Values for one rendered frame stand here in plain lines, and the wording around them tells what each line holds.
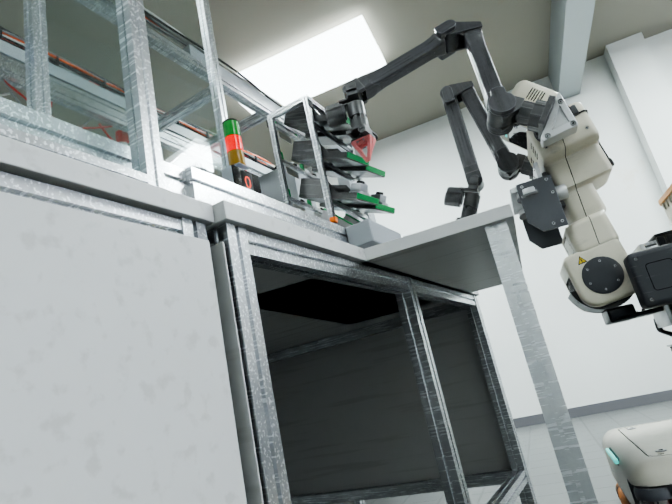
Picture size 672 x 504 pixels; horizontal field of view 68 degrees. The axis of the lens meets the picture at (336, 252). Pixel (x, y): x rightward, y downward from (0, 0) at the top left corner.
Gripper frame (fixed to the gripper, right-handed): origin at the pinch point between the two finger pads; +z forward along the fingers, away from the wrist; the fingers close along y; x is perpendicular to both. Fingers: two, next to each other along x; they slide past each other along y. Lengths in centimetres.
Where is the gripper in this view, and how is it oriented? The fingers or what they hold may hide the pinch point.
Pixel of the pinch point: (367, 159)
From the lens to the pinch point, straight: 157.6
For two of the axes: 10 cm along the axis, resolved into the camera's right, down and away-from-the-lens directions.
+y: -5.0, -1.6, -8.5
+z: 1.9, 9.4, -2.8
